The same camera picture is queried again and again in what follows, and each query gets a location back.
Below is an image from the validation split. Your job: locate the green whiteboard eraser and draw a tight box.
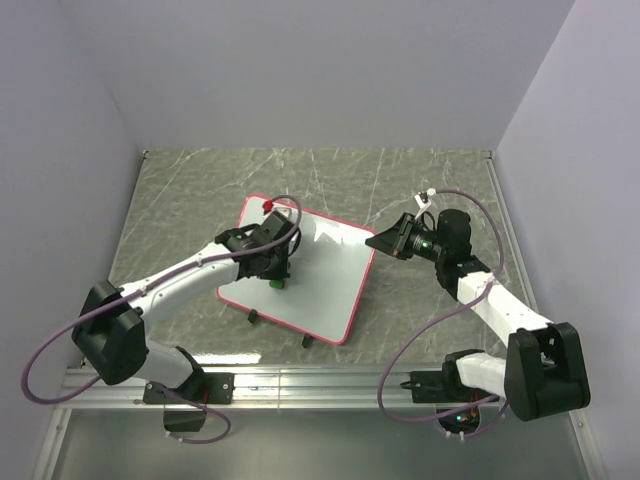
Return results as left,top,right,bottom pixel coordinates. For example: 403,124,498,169
269,279,286,290

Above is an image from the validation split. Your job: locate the aluminium mounting rail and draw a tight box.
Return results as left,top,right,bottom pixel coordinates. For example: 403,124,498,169
57,366,584,410

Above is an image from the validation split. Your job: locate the black right whiteboard clip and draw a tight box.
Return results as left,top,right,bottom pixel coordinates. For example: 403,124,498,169
302,334,313,349

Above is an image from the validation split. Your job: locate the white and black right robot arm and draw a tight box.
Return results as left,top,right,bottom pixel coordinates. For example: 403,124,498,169
365,209,591,421

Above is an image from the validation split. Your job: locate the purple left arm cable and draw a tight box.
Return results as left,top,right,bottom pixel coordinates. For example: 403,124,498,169
20,194,304,445

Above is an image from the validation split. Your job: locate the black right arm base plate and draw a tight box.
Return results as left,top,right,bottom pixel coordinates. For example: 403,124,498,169
400,370,478,404

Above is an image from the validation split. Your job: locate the pink framed whiteboard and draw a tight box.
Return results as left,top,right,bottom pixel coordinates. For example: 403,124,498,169
217,208,375,345

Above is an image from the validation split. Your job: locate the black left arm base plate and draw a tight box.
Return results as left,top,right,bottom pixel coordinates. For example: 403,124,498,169
142,372,235,405

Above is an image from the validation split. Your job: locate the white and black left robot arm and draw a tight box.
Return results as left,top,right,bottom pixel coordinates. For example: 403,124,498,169
71,207,300,402

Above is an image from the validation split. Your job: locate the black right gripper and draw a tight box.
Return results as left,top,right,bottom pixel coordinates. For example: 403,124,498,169
367,213,447,263

